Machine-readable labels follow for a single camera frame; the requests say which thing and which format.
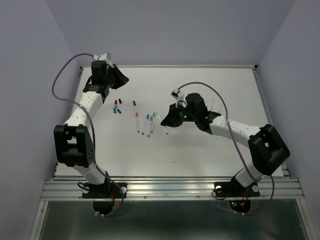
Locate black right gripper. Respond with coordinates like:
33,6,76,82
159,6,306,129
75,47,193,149
159,103,197,128

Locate grey capped marker pen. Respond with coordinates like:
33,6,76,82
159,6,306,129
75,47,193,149
147,116,153,137

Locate light green capped marker pen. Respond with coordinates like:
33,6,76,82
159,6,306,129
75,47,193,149
150,112,157,133

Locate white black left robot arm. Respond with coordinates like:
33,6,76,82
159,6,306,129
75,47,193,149
53,60,129,197

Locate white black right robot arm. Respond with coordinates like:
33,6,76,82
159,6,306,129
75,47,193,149
160,92,290,195

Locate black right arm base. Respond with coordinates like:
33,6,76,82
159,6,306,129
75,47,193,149
211,181,260,214

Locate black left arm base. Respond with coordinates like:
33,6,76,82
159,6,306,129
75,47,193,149
77,179,128,218

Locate blue capped marker pen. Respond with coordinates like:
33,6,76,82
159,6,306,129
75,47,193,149
141,114,150,135

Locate pink capped marker pen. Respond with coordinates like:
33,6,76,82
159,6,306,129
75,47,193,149
135,112,141,133

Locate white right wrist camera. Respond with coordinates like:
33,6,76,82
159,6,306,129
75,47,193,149
170,88,185,107

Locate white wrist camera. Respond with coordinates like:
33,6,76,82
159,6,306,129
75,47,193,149
170,88,185,107
92,52,113,68

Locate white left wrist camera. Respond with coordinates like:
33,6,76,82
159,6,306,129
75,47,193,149
92,52,113,68

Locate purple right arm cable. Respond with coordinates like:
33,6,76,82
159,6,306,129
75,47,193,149
178,81,275,217

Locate aluminium rail frame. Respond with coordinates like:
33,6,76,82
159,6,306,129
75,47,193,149
30,65,318,240

